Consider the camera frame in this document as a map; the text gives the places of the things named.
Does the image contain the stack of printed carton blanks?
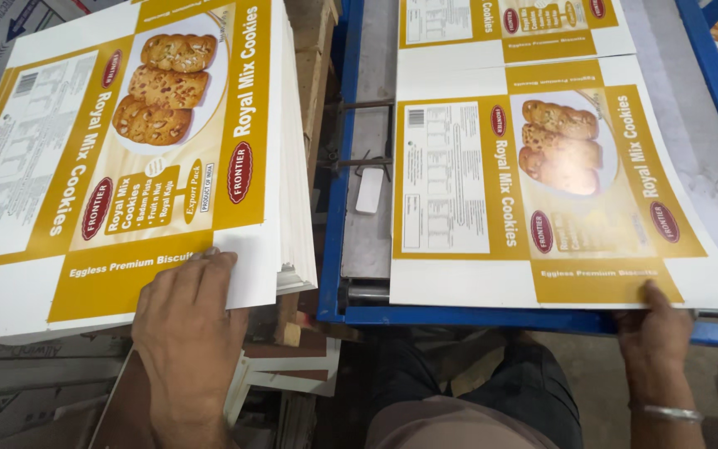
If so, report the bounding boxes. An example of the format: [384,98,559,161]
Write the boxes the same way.
[0,0,320,348]

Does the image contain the grey cardboard sheets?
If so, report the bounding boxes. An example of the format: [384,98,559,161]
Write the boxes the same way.
[0,336,137,449]

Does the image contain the steel roller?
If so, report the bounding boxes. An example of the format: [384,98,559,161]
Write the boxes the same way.
[347,281,391,305]

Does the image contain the white scrap paperboard strips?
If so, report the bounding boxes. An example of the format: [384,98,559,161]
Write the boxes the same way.
[223,337,342,428]

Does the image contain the wooden pallet boards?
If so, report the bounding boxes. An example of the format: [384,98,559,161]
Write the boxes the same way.
[275,0,342,348]

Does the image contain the small white plastic block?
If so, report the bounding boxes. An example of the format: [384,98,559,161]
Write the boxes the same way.
[355,166,385,215]

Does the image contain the blue machine frame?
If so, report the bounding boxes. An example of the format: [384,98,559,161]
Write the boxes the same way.
[317,0,718,350]

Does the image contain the thin metal guide rod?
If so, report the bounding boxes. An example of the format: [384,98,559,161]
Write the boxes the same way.
[318,156,393,171]
[337,98,396,112]

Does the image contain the grey worn feed board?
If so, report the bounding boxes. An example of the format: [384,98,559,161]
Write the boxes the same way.
[620,0,718,289]

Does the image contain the person's right hand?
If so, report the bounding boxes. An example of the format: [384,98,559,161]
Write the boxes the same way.
[615,279,697,391]

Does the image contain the single printed yellow carton sheet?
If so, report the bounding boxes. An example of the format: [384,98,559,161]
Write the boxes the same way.
[0,0,286,345]
[389,55,718,311]
[396,0,638,69]

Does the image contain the grey metal machine plate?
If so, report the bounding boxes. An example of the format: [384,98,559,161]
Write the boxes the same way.
[340,0,398,280]

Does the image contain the person's grey shirt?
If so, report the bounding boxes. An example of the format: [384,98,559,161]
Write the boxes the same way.
[365,395,561,449]

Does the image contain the person's left hand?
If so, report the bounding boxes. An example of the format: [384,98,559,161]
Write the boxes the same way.
[131,248,249,401]

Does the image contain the brown cardboard board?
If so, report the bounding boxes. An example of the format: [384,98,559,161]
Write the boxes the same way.
[86,348,155,449]

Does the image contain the person's dark trousers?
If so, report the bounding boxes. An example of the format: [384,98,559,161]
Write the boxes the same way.
[365,333,585,449]

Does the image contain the silver bracelet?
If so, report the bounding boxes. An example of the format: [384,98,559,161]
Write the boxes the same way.
[628,402,705,425]

